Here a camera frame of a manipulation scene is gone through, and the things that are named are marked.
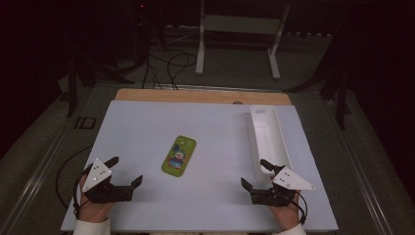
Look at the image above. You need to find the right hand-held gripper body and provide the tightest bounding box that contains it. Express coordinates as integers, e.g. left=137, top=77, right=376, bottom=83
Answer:
left=250, top=165, right=317, bottom=208

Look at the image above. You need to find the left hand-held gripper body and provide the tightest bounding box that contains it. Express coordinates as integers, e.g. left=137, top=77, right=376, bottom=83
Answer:
left=81, top=158, right=135, bottom=205

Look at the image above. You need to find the white plastic tray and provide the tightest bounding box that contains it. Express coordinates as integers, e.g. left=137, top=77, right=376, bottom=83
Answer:
left=247, top=105, right=294, bottom=185

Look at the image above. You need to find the green cartoon phone case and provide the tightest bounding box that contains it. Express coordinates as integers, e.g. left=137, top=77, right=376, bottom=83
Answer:
left=161, top=134, right=198, bottom=178

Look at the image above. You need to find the person's left hand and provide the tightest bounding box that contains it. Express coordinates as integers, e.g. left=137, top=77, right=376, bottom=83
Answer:
left=76, top=173, right=115, bottom=225

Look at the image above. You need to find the person's right hand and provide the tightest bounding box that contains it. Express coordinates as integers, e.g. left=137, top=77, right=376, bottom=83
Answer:
left=269, top=195, right=301, bottom=231

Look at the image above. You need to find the black stand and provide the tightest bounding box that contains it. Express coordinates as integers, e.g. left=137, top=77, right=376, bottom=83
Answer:
left=283, top=32, right=354, bottom=131
left=65, top=55, right=135, bottom=118

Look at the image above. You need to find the dark curtain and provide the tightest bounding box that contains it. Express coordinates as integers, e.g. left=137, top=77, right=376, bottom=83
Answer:
left=0, top=0, right=133, bottom=161

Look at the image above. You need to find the white metal stand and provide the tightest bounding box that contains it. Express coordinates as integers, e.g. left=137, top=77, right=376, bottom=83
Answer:
left=195, top=0, right=292, bottom=81

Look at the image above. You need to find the black equipment with red light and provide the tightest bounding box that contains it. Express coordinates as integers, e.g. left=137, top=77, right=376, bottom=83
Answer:
left=130, top=0, right=164, bottom=52

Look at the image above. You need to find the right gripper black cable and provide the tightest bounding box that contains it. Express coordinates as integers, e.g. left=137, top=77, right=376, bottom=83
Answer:
left=294, top=190, right=309, bottom=226

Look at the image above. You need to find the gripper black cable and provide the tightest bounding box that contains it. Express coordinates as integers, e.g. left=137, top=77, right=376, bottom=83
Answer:
left=294, top=190, right=309, bottom=226
left=54, top=145, right=95, bottom=219

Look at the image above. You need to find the black rectangular frame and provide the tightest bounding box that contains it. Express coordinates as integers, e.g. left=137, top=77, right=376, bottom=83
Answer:
left=73, top=116, right=98, bottom=131

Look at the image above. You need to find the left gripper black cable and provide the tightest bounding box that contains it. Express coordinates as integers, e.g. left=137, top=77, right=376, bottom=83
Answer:
left=54, top=145, right=95, bottom=219

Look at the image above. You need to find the metal rail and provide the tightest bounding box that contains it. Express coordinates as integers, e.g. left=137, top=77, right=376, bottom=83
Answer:
left=326, top=97, right=394, bottom=235
left=0, top=94, right=96, bottom=235

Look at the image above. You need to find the black looped floor cable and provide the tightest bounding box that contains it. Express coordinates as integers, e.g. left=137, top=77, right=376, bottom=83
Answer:
left=166, top=52, right=199, bottom=91

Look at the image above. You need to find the white cable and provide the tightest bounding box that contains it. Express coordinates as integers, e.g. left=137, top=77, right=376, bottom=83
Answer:
left=166, top=30, right=199, bottom=45

